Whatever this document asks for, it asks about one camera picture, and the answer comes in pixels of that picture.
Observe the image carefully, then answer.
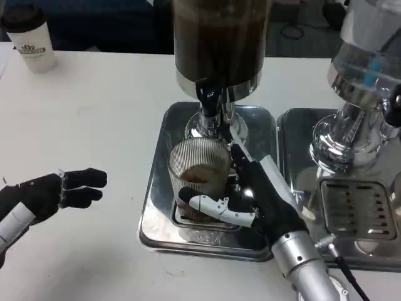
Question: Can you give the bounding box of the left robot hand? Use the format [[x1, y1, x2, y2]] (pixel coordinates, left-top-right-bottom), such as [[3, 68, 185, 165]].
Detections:
[[0, 167, 108, 225]]

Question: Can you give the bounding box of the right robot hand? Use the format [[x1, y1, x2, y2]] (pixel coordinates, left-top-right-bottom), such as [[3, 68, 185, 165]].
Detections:
[[178, 124, 311, 251]]

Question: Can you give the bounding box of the clear ribbed glass cup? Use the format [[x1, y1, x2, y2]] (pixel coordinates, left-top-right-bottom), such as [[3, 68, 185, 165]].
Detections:
[[167, 139, 234, 221]]

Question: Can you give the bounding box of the black dispenser tap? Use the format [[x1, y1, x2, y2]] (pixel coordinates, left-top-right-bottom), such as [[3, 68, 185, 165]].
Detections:
[[385, 90, 401, 127], [194, 78, 224, 119]]

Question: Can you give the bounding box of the clear drink dispenser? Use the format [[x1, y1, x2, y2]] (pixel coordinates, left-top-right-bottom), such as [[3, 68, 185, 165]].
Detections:
[[308, 0, 401, 211]]

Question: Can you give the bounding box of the white paper cup black lid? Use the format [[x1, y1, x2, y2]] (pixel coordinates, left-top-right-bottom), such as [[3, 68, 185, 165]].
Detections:
[[0, 4, 59, 75]]

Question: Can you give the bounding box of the dark coffee drink dispenser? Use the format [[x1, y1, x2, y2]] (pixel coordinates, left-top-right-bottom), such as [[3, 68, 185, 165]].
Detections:
[[173, 0, 272, 142]]

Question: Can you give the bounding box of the person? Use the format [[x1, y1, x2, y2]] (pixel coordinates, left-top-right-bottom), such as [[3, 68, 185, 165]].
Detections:
[[48, 0, 176, 55]]

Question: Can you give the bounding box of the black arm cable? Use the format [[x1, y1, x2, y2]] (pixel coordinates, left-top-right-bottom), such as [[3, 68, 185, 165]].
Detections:
[[315, 233, 373, 301]]

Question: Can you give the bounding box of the black floor cable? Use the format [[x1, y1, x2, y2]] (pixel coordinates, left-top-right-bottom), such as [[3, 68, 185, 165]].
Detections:
[[279, 21, 307, 41]]

